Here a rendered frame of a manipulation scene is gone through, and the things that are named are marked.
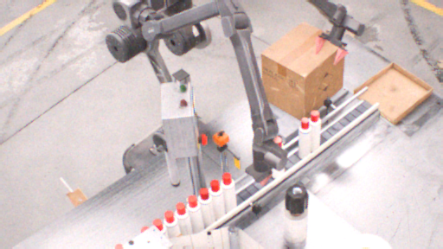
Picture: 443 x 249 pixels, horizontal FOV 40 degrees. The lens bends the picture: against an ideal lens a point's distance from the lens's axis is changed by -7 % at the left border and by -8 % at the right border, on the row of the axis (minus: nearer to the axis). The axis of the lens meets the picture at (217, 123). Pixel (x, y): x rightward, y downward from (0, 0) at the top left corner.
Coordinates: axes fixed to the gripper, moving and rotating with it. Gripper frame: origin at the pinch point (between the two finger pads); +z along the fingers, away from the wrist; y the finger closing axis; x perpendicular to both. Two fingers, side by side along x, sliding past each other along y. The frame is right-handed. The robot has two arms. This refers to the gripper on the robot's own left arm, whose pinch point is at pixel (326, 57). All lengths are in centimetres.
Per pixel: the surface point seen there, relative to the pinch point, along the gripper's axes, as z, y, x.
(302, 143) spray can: 33.5, 11.1, -10.7
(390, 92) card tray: 5.1, 16.0, 47.1
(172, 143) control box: 38, 0, -77
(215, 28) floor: 37, -161, 145
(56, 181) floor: 142, -134, 15
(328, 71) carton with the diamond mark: 6.6, -3.0, 13.8
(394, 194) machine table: 36, 51, 9
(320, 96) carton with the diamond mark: 18.5, -2.9, 16.7
